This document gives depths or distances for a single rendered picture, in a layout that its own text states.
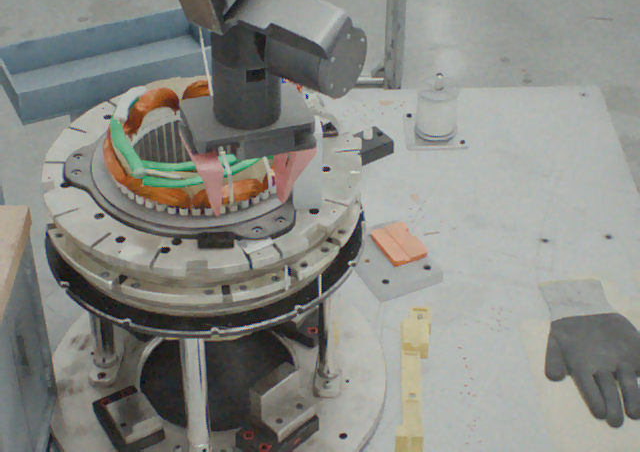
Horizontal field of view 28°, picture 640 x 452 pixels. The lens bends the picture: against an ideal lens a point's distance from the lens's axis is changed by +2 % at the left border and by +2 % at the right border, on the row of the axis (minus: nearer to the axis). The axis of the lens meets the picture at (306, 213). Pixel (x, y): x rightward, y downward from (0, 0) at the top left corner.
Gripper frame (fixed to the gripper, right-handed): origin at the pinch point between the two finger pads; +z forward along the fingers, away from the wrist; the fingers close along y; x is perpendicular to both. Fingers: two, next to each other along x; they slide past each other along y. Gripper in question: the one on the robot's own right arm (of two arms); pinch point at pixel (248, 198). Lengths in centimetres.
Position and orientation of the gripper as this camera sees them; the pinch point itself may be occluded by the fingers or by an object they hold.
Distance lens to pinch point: 112.1
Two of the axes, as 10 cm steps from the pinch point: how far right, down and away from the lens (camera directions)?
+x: -3.3, -5.8, 7.5
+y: 9.4, -1.9, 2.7
